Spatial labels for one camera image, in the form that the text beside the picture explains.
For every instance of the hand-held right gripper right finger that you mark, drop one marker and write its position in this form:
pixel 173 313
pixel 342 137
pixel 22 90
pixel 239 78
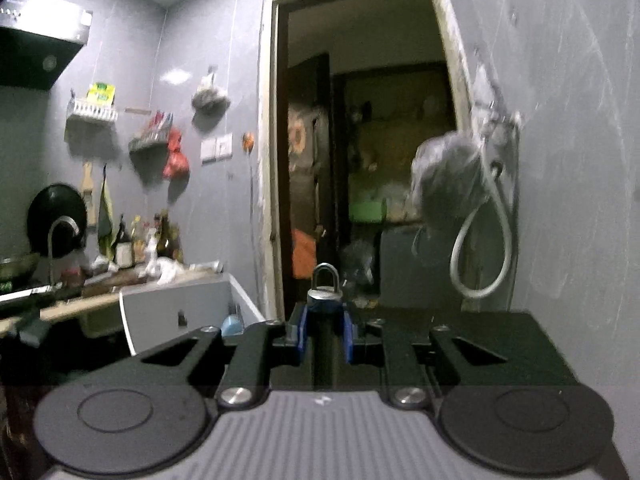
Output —
pixel 348 334

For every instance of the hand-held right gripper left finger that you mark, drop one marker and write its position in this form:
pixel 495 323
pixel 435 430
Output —
pixel 302 332

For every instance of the white perforated utensil basket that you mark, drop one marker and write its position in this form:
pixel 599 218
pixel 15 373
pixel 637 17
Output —
pixel 165 310

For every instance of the crumpled plastic bag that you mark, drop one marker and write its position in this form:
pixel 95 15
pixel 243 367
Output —
pixel 357 260

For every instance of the grey cabinet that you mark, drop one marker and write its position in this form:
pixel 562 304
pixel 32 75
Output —
pixel 415 265

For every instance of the white tube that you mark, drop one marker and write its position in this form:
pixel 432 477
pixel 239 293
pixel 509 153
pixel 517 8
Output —
pixel 205 265

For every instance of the green box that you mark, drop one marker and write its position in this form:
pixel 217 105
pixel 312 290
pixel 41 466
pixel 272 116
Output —
pixel 367 210

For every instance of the white crumpled cloth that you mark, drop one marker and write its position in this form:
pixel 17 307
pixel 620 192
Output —
pixel 165 269

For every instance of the dark plastic bag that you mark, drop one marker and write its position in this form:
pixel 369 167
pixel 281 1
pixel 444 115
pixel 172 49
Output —
pixel 447 185

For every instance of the row of condiment bottles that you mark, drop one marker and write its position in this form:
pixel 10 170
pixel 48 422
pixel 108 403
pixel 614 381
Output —
pixel 145 242

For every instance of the large red mesh bag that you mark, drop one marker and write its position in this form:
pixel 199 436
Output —
pixel 176 165

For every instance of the wooden kitchen counter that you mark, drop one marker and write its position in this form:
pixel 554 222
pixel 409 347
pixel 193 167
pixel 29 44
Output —
pixel 75 305

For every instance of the storage shelf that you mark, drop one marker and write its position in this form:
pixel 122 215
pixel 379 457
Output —
pixel 395 110

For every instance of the small red mesh bag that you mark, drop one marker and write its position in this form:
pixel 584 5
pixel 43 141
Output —
pixel 175 141

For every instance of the green cloth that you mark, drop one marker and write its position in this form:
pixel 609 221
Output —
pixel 105 210

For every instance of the dark wooden door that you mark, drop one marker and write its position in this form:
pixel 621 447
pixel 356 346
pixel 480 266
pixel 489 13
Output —
pixel 307 85

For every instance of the hanging food bag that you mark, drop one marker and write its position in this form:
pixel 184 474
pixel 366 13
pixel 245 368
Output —
pixel 210 95

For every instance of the wooden spatula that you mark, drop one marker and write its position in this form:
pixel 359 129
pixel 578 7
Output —
pixel 88 185

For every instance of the curved kitchen tap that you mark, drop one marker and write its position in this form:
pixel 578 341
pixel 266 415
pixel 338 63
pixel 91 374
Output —
pixel 50 245

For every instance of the black wok lid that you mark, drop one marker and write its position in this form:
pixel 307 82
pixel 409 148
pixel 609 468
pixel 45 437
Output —
pixel 50 205

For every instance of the clear plastic bag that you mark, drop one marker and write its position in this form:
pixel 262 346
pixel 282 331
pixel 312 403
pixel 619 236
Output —
pixel 485 80

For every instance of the metal wok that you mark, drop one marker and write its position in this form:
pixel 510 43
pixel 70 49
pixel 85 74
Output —
pixel 17 266

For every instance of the yellow-green box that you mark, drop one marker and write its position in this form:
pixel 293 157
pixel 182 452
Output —
pixel 100 93

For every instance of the black range hood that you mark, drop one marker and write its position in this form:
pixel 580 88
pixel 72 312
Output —
pixel 30 60

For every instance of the white door frame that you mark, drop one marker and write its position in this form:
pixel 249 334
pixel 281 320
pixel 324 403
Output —
pixel 267 160

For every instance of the orange wall plug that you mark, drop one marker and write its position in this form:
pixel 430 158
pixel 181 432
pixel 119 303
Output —
pixel 248 141

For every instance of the white wall switch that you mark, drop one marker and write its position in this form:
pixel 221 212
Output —
pixel 216 146

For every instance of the metal wall rack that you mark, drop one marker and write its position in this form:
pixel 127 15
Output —
pixel 150 140

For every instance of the metal wall faucet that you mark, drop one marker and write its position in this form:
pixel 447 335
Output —
pixel 495 117

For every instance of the white wall rack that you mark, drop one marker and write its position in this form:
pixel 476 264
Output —
pixel 92 112

